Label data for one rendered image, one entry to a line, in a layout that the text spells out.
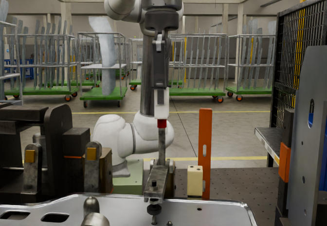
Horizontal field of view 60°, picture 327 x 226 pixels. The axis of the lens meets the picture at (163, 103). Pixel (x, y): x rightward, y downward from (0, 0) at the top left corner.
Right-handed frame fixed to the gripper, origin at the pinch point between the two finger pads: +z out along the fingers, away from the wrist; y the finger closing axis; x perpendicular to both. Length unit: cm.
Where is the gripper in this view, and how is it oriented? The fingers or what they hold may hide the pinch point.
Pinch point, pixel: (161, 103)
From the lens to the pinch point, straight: 65.4
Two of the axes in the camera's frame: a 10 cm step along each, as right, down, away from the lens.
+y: -1.1, 1.5, -9.8
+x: 9.9, 0.2, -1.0
